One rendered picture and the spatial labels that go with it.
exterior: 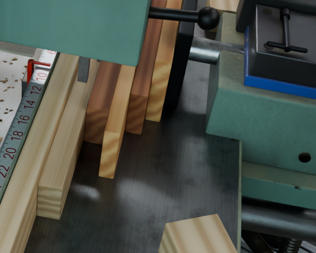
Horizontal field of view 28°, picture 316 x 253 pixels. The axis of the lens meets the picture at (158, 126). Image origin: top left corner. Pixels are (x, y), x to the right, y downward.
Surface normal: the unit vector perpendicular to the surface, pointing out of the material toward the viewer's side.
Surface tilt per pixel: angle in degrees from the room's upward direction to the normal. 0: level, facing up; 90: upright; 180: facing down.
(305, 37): 0
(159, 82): 90
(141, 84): 0
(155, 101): 90
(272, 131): 90
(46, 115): 0
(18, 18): 90
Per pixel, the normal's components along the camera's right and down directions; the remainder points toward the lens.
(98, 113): -0.11, 0.66
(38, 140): 0.15, -0.73
